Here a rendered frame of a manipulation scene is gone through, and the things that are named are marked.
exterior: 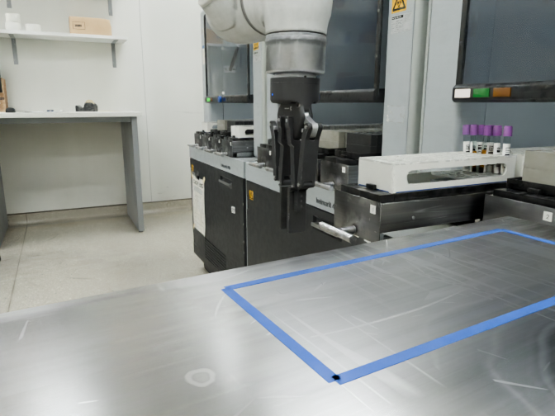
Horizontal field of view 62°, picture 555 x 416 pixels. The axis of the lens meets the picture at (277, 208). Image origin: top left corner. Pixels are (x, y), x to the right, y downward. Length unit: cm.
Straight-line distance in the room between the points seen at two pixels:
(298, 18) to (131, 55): 357
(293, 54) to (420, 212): 33
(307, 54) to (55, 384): 53
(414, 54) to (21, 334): 99
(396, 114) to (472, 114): 20
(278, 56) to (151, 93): 355
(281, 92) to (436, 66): 49
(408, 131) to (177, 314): 90
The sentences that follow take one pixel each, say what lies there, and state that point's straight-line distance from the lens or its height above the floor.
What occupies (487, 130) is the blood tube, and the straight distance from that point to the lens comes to 97.
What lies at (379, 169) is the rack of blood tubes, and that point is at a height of 85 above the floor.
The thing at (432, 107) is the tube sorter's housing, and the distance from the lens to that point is 108.
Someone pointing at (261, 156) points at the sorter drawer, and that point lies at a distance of 167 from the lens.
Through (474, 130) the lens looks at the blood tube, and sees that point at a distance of 98.
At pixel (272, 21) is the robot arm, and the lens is 69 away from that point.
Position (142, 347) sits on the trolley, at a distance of 29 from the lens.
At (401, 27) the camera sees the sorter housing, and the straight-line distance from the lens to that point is 118.
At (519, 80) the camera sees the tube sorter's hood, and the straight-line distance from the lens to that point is 93.
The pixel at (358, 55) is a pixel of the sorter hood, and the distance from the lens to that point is 129.
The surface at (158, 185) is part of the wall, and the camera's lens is 427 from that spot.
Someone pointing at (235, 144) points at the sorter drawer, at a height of 79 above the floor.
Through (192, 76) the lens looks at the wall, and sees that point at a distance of 429.
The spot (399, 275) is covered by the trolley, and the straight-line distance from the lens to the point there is 40.
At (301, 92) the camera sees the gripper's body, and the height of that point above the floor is 97.
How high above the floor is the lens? 96
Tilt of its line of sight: 13 degrees down
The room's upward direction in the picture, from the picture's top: straight up
